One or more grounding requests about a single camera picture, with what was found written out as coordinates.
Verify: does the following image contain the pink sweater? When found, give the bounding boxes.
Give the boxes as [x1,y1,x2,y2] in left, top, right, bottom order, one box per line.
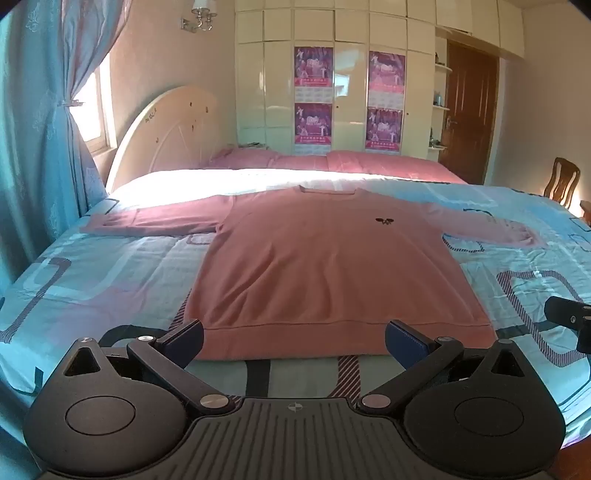
[81,185,550,361]

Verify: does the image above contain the cream wardrobe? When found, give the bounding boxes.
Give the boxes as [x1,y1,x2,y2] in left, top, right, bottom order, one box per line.
[235,0,527,162]

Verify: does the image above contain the brown wooden door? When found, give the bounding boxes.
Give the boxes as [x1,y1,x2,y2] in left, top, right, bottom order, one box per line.
[438,41,500,185]

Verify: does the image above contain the purple wall poster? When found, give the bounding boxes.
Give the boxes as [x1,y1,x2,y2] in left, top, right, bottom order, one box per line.
[366,107,403,153]
[368,51,406,108]
[294,102,333,155]
[294,46,334,103]

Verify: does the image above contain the wall lamp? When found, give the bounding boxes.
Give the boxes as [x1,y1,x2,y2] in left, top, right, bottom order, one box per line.
[181,0,219,33]

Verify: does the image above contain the cream headboard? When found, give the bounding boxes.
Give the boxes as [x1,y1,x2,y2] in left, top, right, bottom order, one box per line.
[106,84,238,192]

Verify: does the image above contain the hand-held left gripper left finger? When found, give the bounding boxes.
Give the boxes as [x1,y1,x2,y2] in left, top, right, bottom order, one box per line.
[44,318,236,414]

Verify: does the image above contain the window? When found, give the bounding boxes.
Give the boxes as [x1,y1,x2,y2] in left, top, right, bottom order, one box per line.
[74,60,114,155]

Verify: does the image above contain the pink pillow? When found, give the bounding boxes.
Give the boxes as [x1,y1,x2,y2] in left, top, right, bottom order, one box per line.
[205,148,280,169]

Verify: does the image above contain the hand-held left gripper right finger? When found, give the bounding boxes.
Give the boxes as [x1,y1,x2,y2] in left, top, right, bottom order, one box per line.
[357,319,549,414]

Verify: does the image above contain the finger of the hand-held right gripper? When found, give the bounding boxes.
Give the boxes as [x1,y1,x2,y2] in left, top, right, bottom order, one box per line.
[545,296,591,331]

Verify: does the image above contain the cream corner shelves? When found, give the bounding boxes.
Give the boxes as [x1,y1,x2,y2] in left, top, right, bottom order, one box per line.
[427,51,453,151]

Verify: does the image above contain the wooden chair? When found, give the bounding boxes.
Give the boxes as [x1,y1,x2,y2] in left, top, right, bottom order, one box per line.
[543,157,581,205]

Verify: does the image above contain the blue patterned bedspread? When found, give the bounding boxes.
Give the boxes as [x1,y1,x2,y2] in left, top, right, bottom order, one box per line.
[0,168,591,462]

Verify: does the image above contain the blue curtain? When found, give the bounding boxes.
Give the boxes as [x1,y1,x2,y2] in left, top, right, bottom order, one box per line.
[0,0,134,301]

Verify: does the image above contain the pink pillows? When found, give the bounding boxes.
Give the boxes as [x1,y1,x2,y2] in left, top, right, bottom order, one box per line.
[203,147,467,185]

